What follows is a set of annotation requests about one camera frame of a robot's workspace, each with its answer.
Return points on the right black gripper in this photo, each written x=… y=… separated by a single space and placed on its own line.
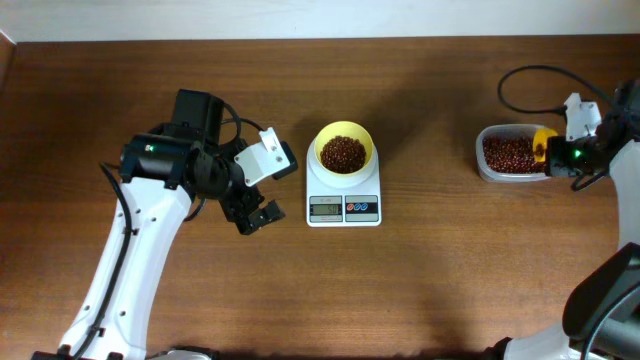
x=558 y=163

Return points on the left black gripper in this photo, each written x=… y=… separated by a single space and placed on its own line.
x=248 y=211

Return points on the yellow plastic measuring scoop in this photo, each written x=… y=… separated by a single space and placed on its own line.
x=539 y=144

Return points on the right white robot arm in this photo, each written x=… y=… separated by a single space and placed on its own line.
x=601 y=316

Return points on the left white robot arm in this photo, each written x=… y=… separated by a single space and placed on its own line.
x=163 y=179

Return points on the white digital kitchen scale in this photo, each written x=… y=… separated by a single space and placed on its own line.
x=342 y=200

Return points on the red beans in bowl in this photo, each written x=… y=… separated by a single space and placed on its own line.
x=343 y=155

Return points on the pale yellow plastic bowl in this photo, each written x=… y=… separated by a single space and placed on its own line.
x=347 y=129

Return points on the red adzuki beans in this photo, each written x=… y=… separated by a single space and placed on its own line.
x=511 y=155

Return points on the clear plastic food container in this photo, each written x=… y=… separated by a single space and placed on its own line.
x=506 y=131

